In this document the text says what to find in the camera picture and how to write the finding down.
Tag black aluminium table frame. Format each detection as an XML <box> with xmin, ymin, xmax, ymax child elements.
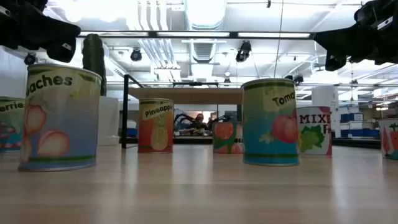
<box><xmin>129</xmin><ymin>136</ymin><xmax>215</xmax><ymax>146</ymax></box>

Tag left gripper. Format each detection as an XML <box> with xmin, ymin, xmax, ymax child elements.
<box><xmin>0</xmin><ymin>0</ymin><xmax>81</xmax><ymax>63</ymax></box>

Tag short orange label can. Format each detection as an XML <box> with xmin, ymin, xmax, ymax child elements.
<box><xmin>213</xmin><ymin>121</ymin><xmax>244</xmax><ymax>154</ymax></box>

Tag tomato label teal can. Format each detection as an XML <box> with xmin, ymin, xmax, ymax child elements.
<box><xmin>241</xmin><ymin>78</ymin><xmax>300</xmax><ymax>167</ymax></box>

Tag person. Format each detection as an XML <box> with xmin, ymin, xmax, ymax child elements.
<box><xmin>193</xmin><ymin>113</ymin><xmax>208</xmax><ymax>131</ymax></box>

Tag wooden shelf with black legs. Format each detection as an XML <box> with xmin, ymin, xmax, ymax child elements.
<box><xmin>121</xmin><ymin>73</ymin><xmax>243</xmax><ymax>149</ymax></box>

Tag green cactus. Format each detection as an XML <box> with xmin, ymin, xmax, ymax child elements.
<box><xmin>81</xmin><ymin>33</ymin><xmax>108</xmax><ymax>96</ymax></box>

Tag cherries label teal can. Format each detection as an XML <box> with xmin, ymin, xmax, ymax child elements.
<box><xmin>0</xmin><ymin>96</ymin><xmax>26</xmax><ymax>153</ymax></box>

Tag blue storage bins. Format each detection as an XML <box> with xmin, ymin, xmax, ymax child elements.
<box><xmin>340</xmin><ymin>112</ymin><xmax>381</xmax><ymax>138</ymax></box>

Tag mixed fruit white can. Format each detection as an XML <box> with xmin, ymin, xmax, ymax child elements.
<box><xmin>297</xmin><ymin>106</ymin><xmax>333</xmax><ymax>156</ymax></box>

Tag peaches label tin can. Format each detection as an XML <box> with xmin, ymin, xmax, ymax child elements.
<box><xmin>17</xmin><ymin>63</ymin><xmax>103</xmax><ymax>172</ymax></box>

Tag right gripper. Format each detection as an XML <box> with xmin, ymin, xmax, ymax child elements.
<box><xmin>313</xmin><ymin>0</ymin><xmax>398</xmax><ymax>72</ymax></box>

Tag white column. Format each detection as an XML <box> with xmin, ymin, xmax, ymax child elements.
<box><xmin>312</xmin><ymin>86</ymin><xmax>340</xmax><ymax>138</ymax></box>

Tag pineapple label orange can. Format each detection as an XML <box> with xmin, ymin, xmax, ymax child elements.
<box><xmin>137</xmin><ymin>98</ymin><xmax>175</xmax><ymax>154</ymax></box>

